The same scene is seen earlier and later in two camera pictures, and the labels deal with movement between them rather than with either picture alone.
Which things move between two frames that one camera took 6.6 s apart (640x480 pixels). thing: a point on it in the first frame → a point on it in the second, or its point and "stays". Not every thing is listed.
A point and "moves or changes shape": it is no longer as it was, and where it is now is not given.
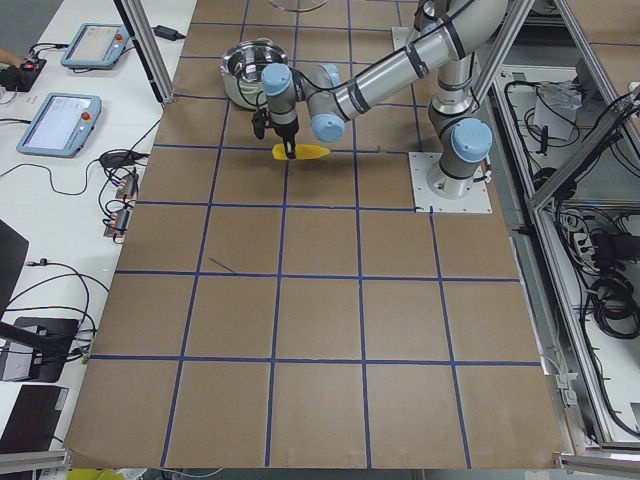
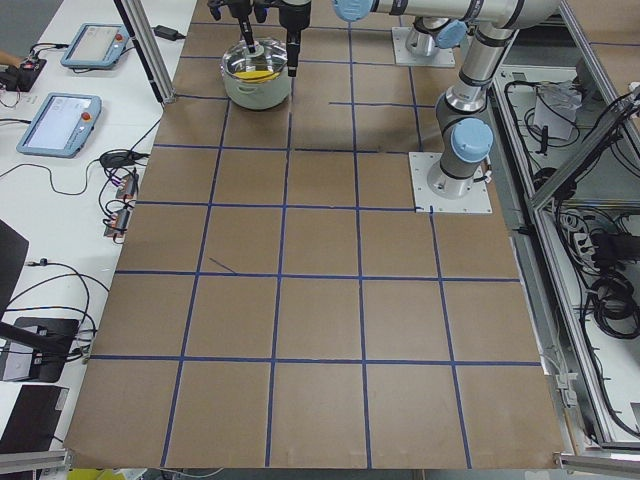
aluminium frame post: x=134 y=15 stays
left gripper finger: x=290 y=147 → x=293 y=40
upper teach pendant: x=97 y=45 stays
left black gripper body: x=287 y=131 → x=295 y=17
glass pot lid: x=301 y=9 moves or changes shape
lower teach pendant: x=62 y=125 stays
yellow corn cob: x=302 y=151 → x=257 y=76
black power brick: x=167 y=33 stays
